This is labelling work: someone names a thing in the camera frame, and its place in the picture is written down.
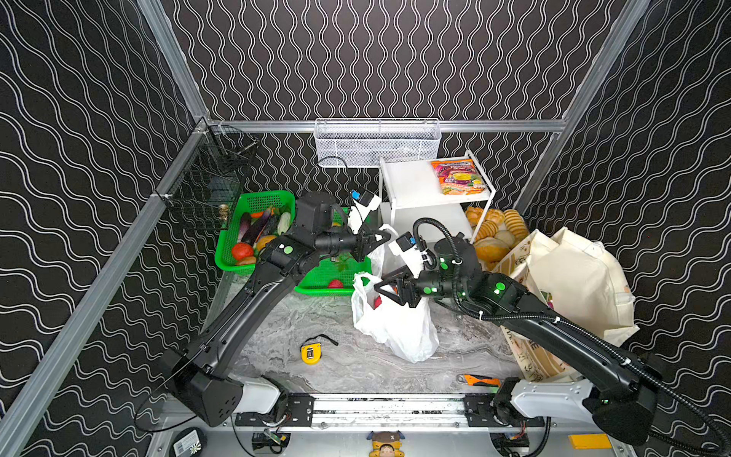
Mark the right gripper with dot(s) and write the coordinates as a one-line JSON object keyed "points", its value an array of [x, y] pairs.
{"points": [[404, 288]]}

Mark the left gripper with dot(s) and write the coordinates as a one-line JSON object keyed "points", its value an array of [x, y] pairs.
{"points": [[365, 241]]}

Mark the white plastic grocery bag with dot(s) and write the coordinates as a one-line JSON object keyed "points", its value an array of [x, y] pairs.
{"points": [[408, 332]]}

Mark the cream canvas tote bag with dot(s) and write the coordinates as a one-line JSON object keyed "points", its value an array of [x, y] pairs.
{"points": [[578, 278]]}

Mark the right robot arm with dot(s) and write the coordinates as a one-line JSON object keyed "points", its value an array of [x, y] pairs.
{"points": [[623, 387]]}

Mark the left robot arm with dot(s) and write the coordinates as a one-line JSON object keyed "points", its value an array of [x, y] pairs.
{"points": [[197, 375]]}

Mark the right green basket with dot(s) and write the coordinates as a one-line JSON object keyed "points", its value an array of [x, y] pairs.
{"points": [[333, 276]]}

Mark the green basket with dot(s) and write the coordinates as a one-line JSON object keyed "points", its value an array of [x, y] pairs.
{"points": [[272, 214], [333, 276]]}

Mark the white two-tier shelf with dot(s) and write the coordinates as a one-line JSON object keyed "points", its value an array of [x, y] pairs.
{"points": [[412, 190]]}

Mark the large round bread loaf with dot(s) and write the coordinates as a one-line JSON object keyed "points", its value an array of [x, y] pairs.
{"points": [[491, 249]]}

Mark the orange utility knife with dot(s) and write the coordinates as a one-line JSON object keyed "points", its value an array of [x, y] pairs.
{"points": [[478, 380]]}

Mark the orange snack bag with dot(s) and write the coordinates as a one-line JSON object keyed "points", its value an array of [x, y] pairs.
{"points": [[459, 177]]}

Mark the white bread tray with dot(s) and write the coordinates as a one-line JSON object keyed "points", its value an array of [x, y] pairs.
{"points": [[508, 226]]}

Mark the yellow tape measure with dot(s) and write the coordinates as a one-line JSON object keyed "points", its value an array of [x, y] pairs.
{"points": [[311, 348]]}

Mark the purple eggplant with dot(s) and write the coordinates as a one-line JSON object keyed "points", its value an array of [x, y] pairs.
{"points": [[244, 225]]}

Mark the left green basket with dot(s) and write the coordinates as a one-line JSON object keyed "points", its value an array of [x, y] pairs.
{"points": [[272, 214]]}

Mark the red tomato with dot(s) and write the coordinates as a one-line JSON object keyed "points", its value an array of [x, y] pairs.
{"points": [[242, 253]]}

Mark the cartoon figure toy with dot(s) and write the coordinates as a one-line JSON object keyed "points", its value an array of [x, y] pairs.
{"points": [[386, 444]]}

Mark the yellow block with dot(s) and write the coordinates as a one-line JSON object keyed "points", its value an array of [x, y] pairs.
{"points": [[590, 442]]}

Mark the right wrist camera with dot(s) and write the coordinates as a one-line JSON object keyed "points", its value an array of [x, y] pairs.
{"points": [[405, 247]]}

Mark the white wire basket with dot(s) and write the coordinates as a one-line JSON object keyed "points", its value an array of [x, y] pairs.
{"points": [[365, 143]]}

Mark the metal base rail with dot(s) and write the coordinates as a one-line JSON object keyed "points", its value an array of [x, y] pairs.
{"points": [[413, 412]]}

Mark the black wire basket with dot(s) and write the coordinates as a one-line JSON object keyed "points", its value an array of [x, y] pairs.
{"points": [[205, 194]]}

